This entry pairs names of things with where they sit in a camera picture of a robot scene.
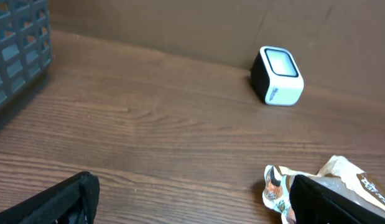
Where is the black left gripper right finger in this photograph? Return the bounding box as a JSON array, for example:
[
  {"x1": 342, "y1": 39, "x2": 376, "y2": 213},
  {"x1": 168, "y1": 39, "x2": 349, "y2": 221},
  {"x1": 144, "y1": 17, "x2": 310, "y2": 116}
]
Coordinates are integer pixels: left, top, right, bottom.
[{"x1": 289, "y1": 175, "x2": 385, "y2": 224}]

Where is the white orange snack packet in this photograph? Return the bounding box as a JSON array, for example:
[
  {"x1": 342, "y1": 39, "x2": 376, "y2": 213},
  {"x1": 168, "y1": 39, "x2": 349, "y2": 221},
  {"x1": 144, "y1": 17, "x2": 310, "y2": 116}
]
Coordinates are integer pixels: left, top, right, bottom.
[{"x1": 262, "y1": 155, "x2": 385, "y2": 223}]

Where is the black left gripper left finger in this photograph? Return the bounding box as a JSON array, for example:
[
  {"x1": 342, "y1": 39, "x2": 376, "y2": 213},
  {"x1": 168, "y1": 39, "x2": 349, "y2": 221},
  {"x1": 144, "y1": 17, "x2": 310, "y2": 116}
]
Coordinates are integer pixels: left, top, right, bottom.
[{"x1": 0, "y1": 171, "x2": 100, "y2": 224}]

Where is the white barcode scanner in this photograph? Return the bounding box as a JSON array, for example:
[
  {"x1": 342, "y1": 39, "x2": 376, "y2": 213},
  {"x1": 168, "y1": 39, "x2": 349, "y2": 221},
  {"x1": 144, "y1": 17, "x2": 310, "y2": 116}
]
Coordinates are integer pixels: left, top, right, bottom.
[{"x1": 251, "y1": 46, "x2": 304, "y2": 106}]

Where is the dark grey plastic mesh basket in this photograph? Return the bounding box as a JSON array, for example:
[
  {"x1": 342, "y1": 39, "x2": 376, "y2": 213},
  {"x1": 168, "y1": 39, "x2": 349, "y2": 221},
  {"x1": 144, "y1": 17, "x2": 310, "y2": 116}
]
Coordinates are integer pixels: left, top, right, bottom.
[{"x1": 0, "y1": 0, "x2": 53, "y2": 130}]

